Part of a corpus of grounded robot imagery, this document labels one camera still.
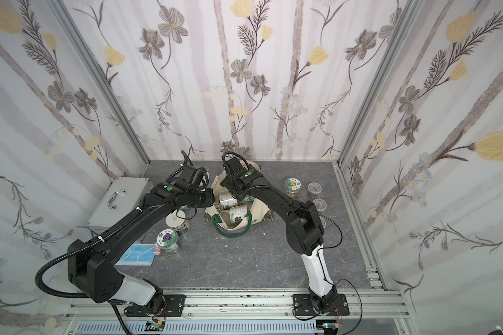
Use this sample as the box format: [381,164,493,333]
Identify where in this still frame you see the plain white lid jar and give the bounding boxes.
[166,210,191,237]

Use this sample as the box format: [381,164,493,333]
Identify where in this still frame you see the white cartoon label seed jar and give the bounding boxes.
[284,177,302,199]

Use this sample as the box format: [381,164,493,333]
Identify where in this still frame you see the white purple cartoon seed jar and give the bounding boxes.
[156,229,180,254]

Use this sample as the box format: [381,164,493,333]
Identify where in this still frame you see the clear purple label seed jar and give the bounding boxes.
[307,181,323,199]

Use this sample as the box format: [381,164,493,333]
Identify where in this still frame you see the clear jar grey contents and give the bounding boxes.
[312,198,328,213]

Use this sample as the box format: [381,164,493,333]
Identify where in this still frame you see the red orange label seed jar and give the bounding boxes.
[229,204,251,225]

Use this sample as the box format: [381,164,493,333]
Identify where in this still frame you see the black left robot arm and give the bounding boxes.
[35,156,214,306]

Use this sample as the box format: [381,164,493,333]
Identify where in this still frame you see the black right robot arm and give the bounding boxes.
[221,152,338,314]

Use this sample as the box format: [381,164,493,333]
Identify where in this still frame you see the cream canvas tote bag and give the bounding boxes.
[204,171,274,238]

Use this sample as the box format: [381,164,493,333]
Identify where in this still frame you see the white text label jar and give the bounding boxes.
[219,193,239,209]

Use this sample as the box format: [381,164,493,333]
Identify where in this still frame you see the grey metal case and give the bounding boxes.
[88,177,153,234]

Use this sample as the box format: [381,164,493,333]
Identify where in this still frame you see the blue face mask pack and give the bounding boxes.
[116,244,155,267]

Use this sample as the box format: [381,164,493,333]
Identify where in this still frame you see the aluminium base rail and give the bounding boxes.
[58,289,417,334]

